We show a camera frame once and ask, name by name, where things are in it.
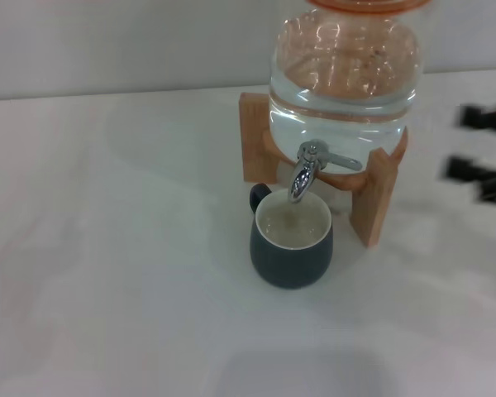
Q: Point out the chrome faucet tap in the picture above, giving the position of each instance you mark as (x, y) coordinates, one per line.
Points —
(302, 178)

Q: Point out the orange dispenser lid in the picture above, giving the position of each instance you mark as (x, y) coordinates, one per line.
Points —
(368, 4)

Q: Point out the wooden dispenser stand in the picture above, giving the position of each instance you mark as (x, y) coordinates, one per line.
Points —
(378, 207)

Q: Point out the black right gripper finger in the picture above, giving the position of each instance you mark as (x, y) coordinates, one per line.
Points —
(479, 173)
(485, 118)

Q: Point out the black ceramic cup white inside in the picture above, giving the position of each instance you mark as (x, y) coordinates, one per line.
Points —
(289, 269)

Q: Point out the clear glass water dispenser jar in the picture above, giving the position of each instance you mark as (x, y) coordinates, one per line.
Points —
(347, 82)

